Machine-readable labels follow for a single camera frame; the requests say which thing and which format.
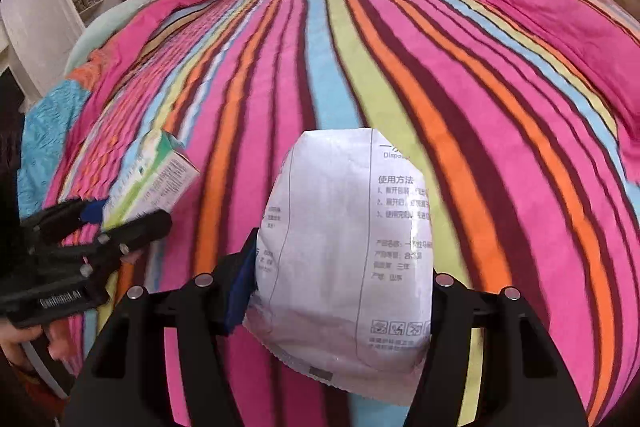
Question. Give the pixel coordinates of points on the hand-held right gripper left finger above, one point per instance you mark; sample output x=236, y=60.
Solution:
x=245, y=277

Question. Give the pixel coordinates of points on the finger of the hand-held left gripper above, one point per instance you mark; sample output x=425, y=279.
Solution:
x=145, y=224
x=92, y=213

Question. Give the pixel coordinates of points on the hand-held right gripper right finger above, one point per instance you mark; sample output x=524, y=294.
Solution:
x=440, y=302

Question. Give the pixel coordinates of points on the green and white box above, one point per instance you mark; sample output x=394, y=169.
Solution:
x=150, y=187

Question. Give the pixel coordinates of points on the white printed plastic packet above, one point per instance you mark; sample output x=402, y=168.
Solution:
x=340, y=247

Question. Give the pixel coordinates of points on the person's left hand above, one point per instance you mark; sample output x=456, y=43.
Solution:
x=20, y=342

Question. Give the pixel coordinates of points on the blue patterned quilt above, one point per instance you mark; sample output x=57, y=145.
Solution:
x=50, y=122

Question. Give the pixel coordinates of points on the pale teal pillow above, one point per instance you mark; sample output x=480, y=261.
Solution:
x=110, y=22

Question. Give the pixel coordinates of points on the white shelf cabinet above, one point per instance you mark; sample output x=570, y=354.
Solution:
x=35, y=17

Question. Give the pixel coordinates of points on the pink folded quilt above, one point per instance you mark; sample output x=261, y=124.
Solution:
x=550, y=17

